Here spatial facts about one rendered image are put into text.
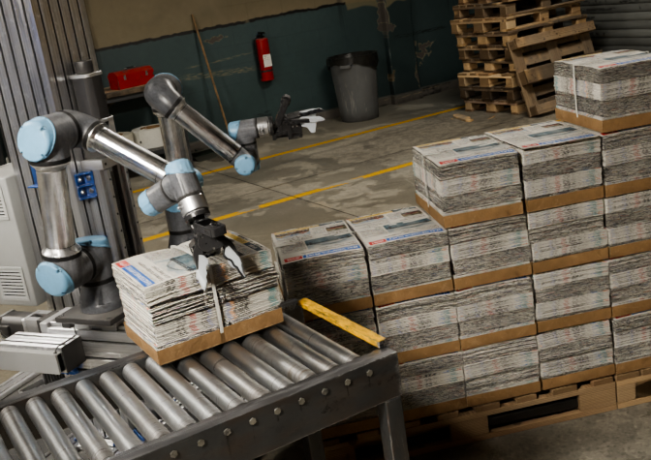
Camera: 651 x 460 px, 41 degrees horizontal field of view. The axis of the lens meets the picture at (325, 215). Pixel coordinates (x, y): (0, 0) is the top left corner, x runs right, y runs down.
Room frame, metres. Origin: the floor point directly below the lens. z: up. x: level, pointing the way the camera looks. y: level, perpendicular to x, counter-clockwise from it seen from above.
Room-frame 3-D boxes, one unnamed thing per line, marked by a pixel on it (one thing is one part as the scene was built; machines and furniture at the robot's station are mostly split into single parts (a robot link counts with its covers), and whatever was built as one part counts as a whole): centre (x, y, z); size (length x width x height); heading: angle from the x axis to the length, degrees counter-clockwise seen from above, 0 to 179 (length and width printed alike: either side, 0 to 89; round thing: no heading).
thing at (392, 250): (3.00, -0.38, 0.42); 1.17 x 0.39 x 0.83; 98
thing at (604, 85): (3.10, -1.10, 0.65); 0.39 x 0.30 x 1.29; 8
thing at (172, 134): (3.19, 0.52, 1.19); 0.15 x 0.12 x 0.55; 179
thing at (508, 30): (9.52, -2.44, 0.65); 1.33 x 0.94 x 1.30; 122
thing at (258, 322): (2.37, 0.30, 0.83); 0.29 x 0.16 x 0.04; 28
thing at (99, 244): (2.61, 0.75, 0.98); 0.13 x 0.12 x 0.14; 154
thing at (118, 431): (1.91, 0.60, 0.77); 0.47 x 0.05 x 0.05; 28
